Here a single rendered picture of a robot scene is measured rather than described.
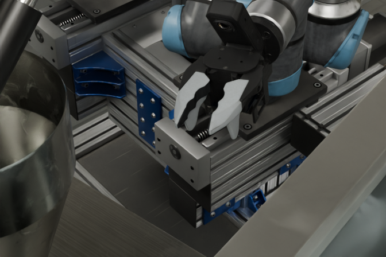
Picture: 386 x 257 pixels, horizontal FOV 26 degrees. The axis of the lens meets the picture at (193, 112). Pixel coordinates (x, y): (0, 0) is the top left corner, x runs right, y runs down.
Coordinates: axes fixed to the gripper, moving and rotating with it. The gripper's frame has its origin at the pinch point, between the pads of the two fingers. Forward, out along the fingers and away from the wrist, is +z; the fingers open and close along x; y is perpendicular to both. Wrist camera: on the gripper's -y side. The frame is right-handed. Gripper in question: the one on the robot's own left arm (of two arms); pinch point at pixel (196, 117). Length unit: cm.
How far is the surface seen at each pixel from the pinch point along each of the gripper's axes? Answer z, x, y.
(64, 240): 0.2, 26.5, 30.3
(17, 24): 49, -22, -48
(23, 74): 28.0, -2.0, -27.1
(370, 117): 33, -29, -33
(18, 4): 48, -22, -48
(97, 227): -4.1, 23.1, 30.7
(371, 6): -211, 35, 121
